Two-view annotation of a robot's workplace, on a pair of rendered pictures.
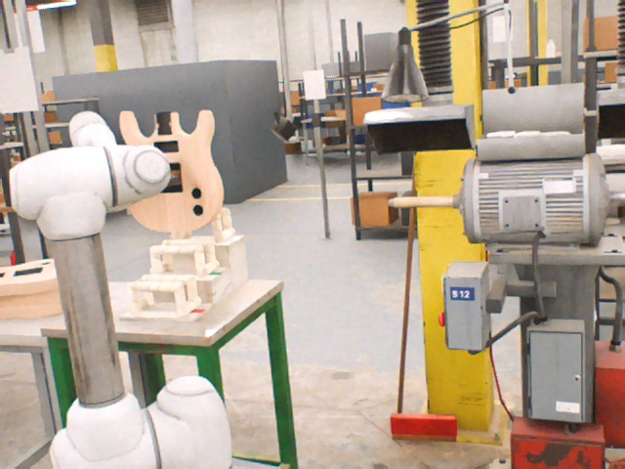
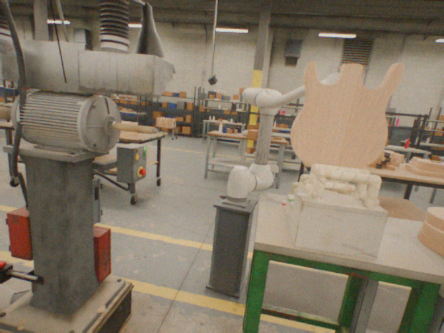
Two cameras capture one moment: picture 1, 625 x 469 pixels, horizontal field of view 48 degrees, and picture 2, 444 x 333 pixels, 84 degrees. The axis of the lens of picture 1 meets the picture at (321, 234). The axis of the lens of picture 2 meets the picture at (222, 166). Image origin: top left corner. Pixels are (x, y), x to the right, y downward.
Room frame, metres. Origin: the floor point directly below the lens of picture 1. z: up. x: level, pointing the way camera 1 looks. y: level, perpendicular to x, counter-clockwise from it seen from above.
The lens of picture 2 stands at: (3.23, -0.14, 1.37)
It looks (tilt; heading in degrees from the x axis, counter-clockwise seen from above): 13 degrees down; 169
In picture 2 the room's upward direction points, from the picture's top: 6 degrees clockwise
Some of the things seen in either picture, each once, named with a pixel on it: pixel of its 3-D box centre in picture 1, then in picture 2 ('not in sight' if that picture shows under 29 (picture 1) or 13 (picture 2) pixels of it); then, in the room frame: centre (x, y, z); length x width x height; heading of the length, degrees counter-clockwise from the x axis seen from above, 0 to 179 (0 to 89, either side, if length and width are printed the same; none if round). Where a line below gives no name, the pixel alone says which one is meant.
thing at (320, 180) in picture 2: (227, 225); (318, 187); (2.51, 0.34, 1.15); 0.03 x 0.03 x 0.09
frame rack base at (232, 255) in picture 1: (205, 263); (333, 221); (2.50, 0.43, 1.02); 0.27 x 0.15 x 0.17; 73
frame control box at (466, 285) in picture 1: (495, 312); (118, 166); (1.78, -0.45, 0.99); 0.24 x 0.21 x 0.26; 70
